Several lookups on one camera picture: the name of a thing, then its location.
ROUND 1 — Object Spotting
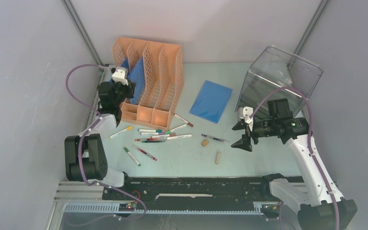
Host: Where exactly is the white marker right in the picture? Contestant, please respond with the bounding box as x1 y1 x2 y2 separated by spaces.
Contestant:
167 134 192 140

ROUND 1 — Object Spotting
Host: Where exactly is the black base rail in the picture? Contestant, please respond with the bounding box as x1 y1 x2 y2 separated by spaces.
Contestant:
103 176 296 213

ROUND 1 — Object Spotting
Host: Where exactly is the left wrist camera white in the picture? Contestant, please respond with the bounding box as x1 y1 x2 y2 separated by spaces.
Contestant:
111 67 128 85

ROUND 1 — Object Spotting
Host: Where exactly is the brown cap marker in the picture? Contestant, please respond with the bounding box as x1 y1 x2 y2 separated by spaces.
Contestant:
174 114 194 127

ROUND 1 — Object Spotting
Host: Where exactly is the tan eraser stick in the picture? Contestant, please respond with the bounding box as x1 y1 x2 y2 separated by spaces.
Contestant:
215 151 221 165

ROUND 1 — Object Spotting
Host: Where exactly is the blue folder front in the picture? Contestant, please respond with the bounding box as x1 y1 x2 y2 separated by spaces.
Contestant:
109 58 129 83

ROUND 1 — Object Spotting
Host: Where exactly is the yellow cap marker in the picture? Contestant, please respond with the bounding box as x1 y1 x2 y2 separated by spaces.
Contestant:
109 126 132 139

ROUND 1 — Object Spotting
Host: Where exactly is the dark green pen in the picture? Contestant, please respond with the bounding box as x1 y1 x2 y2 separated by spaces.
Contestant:
141 140 166 143

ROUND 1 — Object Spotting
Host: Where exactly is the orange plastic file organizer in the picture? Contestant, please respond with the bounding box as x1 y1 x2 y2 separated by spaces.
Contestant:
112 37 184 130

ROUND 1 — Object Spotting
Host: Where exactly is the green cap marker lower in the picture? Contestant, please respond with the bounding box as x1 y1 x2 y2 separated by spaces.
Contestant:
124 147 141 167

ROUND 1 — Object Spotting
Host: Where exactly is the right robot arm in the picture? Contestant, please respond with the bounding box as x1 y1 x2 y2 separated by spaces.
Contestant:
231 98 357 230

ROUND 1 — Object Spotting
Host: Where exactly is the clear purple pen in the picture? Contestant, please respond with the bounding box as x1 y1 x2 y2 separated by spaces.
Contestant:
201 134 229 142

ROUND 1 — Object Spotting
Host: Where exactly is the red pen lower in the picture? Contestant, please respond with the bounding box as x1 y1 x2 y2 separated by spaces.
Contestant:
137 147 158 161

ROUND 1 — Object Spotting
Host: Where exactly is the red marker in cluster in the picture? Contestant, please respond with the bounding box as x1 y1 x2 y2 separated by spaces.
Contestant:
134 138 167 142

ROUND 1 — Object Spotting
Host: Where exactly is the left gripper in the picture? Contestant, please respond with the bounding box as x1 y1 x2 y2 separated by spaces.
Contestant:
111 78 136 107

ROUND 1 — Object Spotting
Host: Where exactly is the blue folder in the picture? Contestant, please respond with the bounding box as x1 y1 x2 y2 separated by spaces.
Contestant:
109 58 129 83
129 57 146 104
189 80 232 124

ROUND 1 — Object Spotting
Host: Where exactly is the purple cap marker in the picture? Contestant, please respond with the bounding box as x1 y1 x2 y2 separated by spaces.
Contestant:
140 132 165 136

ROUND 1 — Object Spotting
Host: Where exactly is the green cap marker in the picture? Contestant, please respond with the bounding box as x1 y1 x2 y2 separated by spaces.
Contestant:
124 147 141 167
164 123 187 134

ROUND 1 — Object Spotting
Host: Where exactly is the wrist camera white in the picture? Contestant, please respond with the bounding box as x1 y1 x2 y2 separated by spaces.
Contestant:
238 106 254 130
111 67 128 85

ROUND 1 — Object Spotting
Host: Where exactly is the green cap marker upper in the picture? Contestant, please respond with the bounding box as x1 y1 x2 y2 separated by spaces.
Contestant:
164 123 187 134

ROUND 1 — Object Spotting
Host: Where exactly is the clear plastic drawer cabinet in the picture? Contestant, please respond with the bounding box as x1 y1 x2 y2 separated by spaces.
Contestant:
236 46 323 108

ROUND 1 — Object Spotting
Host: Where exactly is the small cork block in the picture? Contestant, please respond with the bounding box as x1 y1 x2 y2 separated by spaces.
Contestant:
201 139 209 147

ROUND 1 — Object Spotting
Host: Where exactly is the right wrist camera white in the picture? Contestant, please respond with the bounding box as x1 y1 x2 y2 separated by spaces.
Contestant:
238 106 254 130

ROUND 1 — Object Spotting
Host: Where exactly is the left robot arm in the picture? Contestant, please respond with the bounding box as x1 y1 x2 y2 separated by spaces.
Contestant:
65 80 136 200

